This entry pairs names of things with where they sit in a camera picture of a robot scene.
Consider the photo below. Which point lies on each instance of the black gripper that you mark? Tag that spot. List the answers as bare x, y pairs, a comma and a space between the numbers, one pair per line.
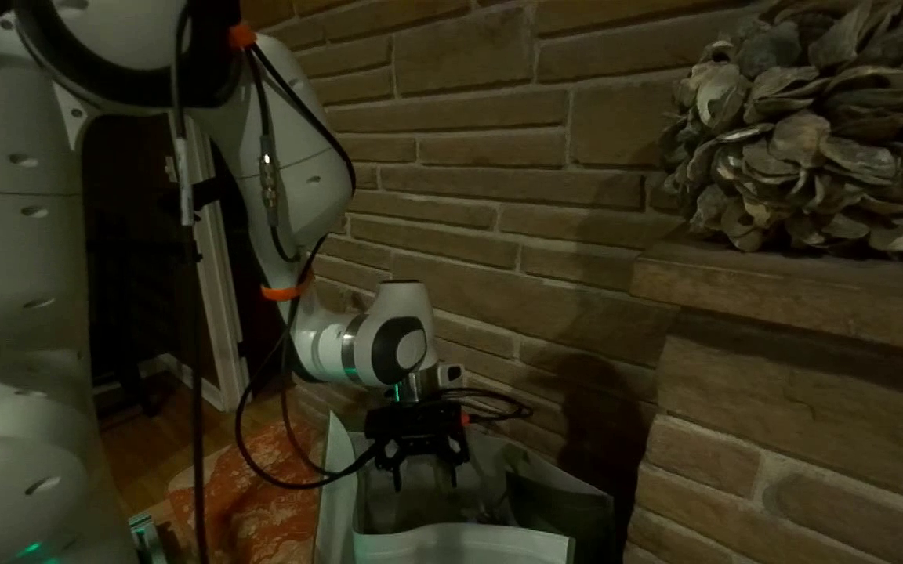
426, 444

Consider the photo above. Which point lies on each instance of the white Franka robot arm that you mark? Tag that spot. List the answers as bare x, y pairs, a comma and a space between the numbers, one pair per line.
13, 260

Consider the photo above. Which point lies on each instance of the red patterned rug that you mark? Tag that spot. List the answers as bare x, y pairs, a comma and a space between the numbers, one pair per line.
253, 501

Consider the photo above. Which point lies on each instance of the wooden mantel shelf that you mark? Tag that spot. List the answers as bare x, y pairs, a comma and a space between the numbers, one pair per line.
786, 298

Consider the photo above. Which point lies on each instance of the grey shell wreath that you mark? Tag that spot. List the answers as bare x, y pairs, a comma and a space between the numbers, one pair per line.
817, 134

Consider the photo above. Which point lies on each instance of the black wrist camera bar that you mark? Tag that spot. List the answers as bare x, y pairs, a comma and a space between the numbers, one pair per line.
415, 421

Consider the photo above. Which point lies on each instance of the white door frame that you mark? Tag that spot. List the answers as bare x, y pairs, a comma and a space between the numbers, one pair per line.
224, 314

